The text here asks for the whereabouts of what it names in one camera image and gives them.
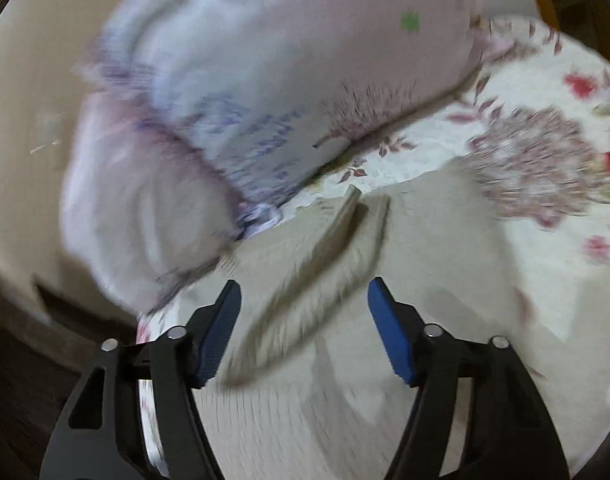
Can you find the beige cable knit sweater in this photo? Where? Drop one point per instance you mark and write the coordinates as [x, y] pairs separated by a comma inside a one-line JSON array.
[[307, 390]]

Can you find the pink floral pillow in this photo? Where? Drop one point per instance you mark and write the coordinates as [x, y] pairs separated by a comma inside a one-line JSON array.
[[204, 116]]

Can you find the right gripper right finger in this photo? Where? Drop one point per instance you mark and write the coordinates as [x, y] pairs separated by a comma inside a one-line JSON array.
[[509, 435]]

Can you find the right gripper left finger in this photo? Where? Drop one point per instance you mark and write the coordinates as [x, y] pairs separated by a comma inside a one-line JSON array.
[[99, 433]]

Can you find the white floral bedspread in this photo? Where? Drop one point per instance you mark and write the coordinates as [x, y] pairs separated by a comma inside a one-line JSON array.
[[532, 132]]

